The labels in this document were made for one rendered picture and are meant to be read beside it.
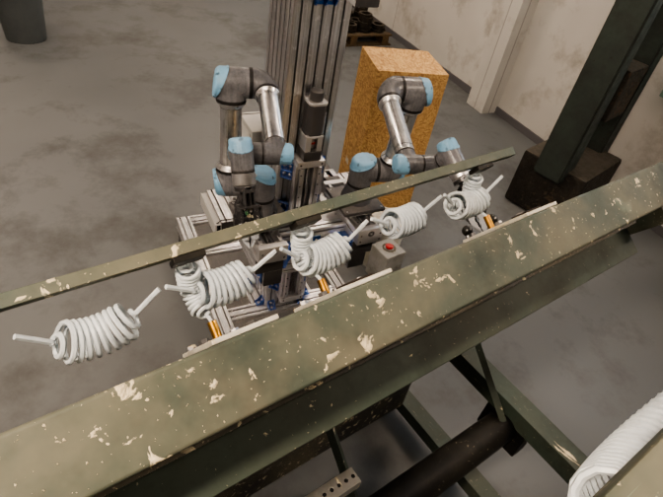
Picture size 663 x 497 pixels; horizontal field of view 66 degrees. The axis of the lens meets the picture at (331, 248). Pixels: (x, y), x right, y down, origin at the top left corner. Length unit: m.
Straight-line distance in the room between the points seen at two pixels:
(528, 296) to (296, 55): 1.36
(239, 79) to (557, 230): 1.32
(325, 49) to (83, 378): 2.07
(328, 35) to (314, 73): 0.17
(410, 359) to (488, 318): 0.24
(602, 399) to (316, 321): 3.04
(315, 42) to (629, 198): 1.35
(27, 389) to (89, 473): 2.48
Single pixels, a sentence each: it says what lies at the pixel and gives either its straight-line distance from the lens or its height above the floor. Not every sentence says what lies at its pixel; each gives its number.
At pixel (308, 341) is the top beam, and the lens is 0.71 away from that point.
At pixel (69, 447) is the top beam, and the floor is 1.90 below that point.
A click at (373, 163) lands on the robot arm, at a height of 1.27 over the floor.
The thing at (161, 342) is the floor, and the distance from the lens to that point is 3.15.
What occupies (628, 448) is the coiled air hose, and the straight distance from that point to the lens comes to 0.56.
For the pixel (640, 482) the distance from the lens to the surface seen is 0.36.
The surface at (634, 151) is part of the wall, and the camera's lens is 5.56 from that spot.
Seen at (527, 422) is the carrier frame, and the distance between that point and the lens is 2.22.
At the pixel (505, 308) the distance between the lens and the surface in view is 1.25.
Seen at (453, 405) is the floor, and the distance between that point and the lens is 3.13.
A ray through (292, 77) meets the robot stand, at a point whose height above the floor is 1.61.
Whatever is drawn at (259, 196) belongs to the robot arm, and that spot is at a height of 1.17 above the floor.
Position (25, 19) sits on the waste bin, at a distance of 6.84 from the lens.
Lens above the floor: 2.45
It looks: 40 degrees down
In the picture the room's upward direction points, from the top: 11 degrees clockwise
